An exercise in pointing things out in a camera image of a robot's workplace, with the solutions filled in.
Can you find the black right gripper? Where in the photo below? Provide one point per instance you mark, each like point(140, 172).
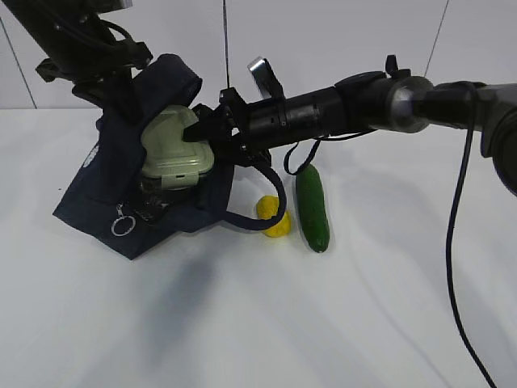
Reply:
point(227, 129)

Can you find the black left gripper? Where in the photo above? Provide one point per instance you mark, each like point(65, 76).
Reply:
point(103, 78)

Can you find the green lidded glass container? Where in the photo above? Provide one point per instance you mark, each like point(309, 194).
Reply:
point(172, 164)

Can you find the green cucumber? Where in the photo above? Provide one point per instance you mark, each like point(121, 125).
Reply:
point(311, 206)

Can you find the dark navy lunch bag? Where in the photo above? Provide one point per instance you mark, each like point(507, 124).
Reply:
point(105, 200)

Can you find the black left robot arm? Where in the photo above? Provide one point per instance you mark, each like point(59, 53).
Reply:
point(60, 24)

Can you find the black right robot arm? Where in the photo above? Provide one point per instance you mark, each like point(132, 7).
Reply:
point(391, 100)

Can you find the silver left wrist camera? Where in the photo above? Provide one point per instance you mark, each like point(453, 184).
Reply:
point(106, 6)

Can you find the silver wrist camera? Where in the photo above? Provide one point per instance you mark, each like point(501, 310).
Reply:
point(106, 6)
point(268, 85)

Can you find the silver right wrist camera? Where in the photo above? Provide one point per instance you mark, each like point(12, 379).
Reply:
point(268, 85)

